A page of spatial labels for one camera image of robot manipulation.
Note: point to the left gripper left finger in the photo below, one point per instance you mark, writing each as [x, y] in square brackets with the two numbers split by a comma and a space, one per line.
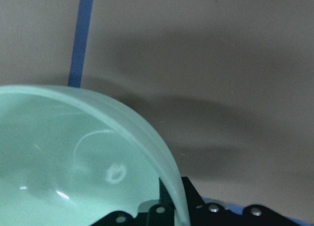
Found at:
[161, 213]

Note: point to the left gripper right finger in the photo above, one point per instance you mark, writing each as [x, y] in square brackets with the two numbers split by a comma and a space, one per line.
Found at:
[212, 213]

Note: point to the green bowl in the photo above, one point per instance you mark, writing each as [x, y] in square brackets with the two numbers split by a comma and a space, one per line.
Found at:
[70, 156]

